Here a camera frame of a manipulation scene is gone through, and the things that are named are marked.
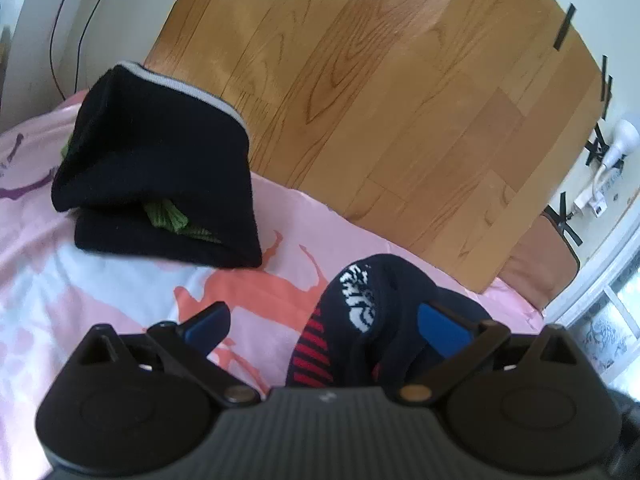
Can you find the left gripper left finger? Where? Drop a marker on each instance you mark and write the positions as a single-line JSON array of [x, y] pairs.
[[178, 350]]

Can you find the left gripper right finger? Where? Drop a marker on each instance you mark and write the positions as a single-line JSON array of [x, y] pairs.
[[487, 350]]

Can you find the black red patterned sock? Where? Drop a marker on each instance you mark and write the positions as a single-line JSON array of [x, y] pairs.
[[364, 330]]

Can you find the brown dotted pillow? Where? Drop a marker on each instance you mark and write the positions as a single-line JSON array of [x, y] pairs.
[[541, 264]]

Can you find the pink bed sheet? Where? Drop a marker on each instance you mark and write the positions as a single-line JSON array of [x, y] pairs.
[[52, 292]]

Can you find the folded black socks stack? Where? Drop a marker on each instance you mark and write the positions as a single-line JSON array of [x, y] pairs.
[[158, 168]]

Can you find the wooden headboard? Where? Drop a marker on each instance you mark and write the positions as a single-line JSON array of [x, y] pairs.
[[445, 126]]

